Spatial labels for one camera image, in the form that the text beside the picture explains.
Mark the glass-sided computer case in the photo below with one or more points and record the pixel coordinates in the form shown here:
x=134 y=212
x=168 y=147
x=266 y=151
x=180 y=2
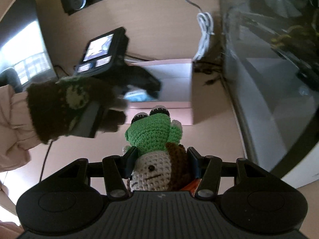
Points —
x=271 y=72

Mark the computer monitor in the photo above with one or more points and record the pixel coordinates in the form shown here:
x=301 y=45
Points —
x=24 y=57

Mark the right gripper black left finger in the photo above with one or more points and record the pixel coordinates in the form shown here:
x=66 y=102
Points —
x=117 y=168

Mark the pink jacket sleeve forearm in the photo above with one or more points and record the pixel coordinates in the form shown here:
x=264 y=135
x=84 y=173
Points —
x=17 y=134

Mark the pink storage box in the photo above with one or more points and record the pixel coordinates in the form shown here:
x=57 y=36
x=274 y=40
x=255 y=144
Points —
x=176 y=78

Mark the left hand in brown glove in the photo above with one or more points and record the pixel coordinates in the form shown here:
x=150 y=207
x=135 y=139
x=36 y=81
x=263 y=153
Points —
x=56 y=108

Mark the crochet frog-hat doll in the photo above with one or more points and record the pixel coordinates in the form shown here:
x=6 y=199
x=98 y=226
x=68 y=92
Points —
x=161 y=162

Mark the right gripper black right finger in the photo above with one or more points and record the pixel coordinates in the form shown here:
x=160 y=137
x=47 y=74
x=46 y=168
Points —
x=208 y=170

